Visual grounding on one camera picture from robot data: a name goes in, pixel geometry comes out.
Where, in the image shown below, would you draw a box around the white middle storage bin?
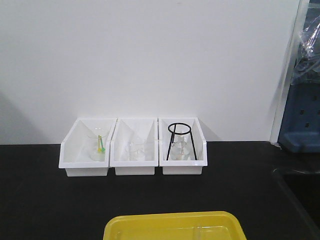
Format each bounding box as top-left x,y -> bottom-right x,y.
109,117 -> 159,176

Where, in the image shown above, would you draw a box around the plastic bag of black pegs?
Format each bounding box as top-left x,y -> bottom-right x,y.
291,15 -> 320,85

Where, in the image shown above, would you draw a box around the clear beaker with green stirrers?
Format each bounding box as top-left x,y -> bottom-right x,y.
88,127 -> 108,162

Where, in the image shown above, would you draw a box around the black lab sink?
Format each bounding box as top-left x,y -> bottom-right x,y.
272,168 -> 320,240

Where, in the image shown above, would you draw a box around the clear beakers in middle bin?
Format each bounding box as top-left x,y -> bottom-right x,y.
125,136 -> 146,161

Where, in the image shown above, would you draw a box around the yellow plastic tray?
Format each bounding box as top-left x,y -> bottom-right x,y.
103,211 -> 246,240

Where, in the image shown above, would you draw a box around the black wire tripod stand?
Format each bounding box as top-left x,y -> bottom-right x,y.
165,122 -> 198,161

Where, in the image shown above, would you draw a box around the clear flask in right bin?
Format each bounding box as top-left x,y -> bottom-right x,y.
169,135 -> 193,161

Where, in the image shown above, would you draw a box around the tall clear test tube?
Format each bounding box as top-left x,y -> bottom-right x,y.
192,226 -> 231,240

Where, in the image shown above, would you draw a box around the blue pegboard drying rack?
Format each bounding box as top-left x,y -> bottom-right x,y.
278,0 -> 320,153

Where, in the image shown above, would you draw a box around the white storage bin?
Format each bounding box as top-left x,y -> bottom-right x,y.
58,118 -> 117,178
158,117 -> 208,175
109,117 -> 159,176

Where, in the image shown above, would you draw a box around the white right storage bin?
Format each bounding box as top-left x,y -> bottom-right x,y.
158,117 -> 208,175

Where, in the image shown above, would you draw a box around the white left storage bin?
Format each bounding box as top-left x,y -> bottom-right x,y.
58,118 -> 117,178

